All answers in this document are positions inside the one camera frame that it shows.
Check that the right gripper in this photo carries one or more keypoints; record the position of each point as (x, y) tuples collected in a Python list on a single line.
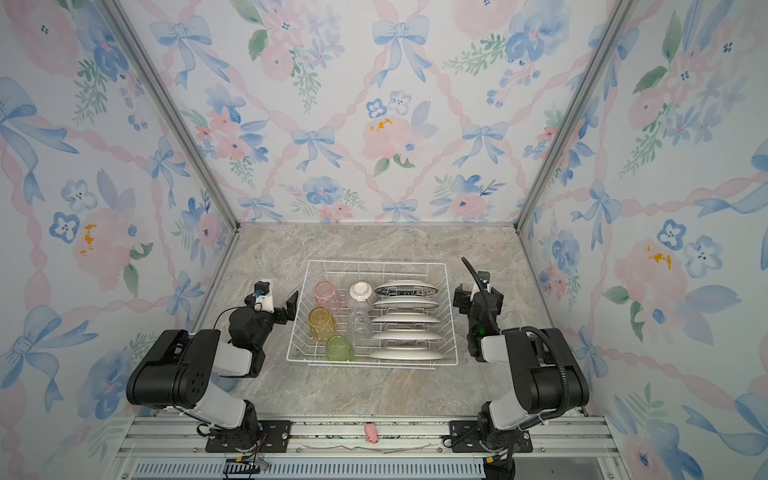
[(473, 301)]

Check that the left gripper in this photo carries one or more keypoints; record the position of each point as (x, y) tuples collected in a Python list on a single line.
[(282, 310)]

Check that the green rimmed plate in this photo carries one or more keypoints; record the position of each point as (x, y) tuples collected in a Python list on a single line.
[(406, 288)]

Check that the white plate red text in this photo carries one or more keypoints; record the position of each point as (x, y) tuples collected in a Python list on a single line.
[(405, 302)]

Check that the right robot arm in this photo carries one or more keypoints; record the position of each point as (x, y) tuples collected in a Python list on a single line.
[(546, 380)]

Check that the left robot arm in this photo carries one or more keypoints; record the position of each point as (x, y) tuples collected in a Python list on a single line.
[(178, 370)]

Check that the pink plastic cup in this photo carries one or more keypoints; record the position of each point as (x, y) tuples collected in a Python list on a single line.
[(327, 296)]

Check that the yellow plastic cup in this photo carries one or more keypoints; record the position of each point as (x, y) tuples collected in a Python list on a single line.
[(322, 324)]

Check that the green plastic cup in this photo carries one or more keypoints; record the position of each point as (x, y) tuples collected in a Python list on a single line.
[(339, 348)]

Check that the clear glass cup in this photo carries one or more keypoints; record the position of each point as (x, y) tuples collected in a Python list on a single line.
[(359, 322)]

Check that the striped ceramic bowl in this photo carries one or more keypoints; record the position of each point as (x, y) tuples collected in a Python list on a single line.
[(361, 291)]

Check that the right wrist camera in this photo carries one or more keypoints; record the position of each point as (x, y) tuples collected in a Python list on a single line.
[(484, 278)]

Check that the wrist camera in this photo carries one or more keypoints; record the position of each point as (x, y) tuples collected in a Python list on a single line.
[(484, 278), (263, 296)]

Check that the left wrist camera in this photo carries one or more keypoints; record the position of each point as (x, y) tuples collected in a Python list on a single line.
[(263, 296)]

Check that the white wire dish rack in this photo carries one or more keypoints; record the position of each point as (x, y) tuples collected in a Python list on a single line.
[(374, 314)]

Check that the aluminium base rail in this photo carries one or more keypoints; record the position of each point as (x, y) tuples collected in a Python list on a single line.
[(334, 447)]

